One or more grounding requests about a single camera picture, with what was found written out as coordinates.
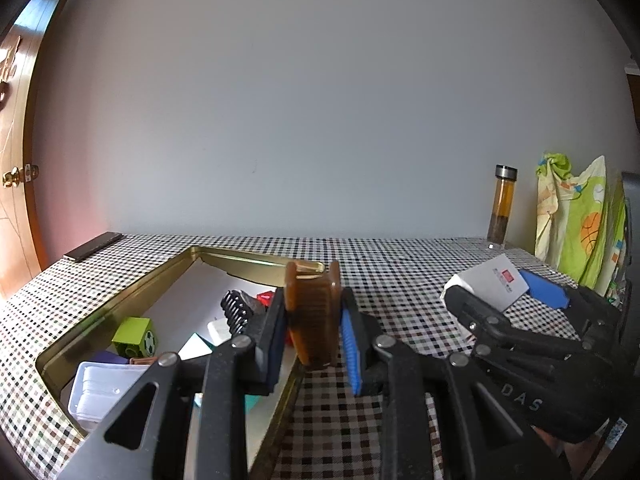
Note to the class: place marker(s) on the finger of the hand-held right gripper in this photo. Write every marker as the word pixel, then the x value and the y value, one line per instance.
pixel 480 315
pixel 542 287

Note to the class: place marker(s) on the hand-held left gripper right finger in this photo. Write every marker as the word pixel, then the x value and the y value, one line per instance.
pixel 350 350

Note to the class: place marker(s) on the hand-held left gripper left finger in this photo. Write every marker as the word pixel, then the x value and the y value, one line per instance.
pixel 272 350

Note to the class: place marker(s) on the white box with red label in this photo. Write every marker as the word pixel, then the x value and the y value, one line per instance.
pixel 492 280

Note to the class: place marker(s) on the red toy block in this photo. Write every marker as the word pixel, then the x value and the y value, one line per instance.
pixel 266 300

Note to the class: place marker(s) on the black hair claw clip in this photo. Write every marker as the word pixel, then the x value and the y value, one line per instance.
pixel 240 310

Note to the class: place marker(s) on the brown wooden comb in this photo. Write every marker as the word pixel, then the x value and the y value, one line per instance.
pixel 312 310

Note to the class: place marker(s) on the white charger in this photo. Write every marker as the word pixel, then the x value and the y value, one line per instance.
pixel 219 330

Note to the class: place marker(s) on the blue printed toy block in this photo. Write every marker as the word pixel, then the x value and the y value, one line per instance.
pixel 197 347

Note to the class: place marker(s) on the gold tin box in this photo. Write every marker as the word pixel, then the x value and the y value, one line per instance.
pixel 235 265

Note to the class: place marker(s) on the green block with football print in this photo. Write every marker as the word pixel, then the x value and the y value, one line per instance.
pixel 131 337

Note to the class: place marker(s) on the purple block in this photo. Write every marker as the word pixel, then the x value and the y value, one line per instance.
pixel 107 356

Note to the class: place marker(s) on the green printed cloth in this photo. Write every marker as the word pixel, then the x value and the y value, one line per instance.
pixel 575 230

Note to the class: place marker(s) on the glass tea bottle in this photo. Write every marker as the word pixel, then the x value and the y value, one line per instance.
pixel 500 210

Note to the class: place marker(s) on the checked tablecloth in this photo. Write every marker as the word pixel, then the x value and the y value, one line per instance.
pixel 400 270

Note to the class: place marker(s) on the black phone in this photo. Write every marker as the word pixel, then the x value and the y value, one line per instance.
pixel 92 247

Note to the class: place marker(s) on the wooden wardrobe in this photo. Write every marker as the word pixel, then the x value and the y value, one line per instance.
pixel 634 95

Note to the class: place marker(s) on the wooden door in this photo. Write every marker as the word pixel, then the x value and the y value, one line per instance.
pixel 20 210

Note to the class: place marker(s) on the brass door knob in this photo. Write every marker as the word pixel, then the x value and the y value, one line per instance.
pixel 17 176

